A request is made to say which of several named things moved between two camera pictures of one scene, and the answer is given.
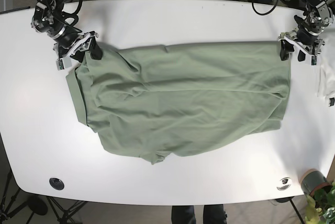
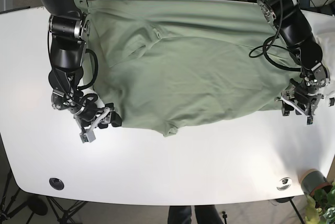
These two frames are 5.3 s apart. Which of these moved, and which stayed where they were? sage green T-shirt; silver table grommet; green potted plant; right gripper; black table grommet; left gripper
Moved: left gripper; right gripper; sage green T-shirt
Stayed: silver table grommet; black table grommet; green potted plant
